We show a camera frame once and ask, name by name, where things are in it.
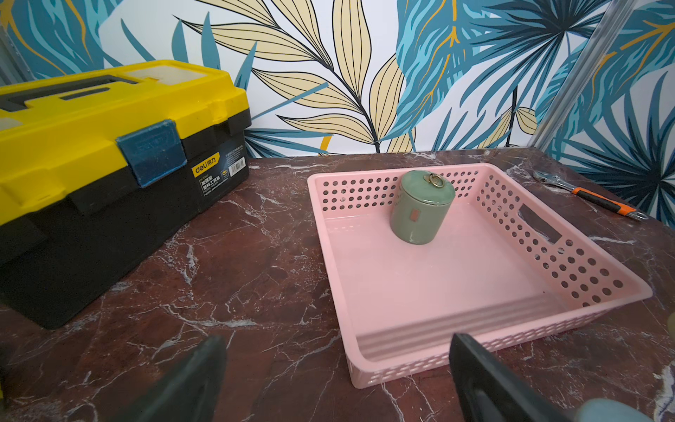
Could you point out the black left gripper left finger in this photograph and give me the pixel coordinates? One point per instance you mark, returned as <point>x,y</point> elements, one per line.
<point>189,392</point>

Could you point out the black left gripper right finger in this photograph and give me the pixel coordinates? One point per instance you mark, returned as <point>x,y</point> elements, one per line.
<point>489,391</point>

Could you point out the yellow-green tea canister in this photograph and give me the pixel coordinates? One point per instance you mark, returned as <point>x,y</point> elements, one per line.
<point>671,326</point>

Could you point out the yellow black toolbox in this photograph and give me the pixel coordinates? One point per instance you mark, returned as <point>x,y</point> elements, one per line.
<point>99,169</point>

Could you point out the pink perforated plastic basket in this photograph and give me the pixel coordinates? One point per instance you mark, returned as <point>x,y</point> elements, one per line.
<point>504,268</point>

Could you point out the dark green tea canister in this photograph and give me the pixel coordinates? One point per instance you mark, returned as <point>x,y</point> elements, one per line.
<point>421,206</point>

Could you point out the orange handled adjustable wrench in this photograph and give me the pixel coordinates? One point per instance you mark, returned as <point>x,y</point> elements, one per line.
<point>594,198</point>

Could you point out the blue tea canister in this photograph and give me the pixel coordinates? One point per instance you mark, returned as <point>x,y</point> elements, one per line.
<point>606,410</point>

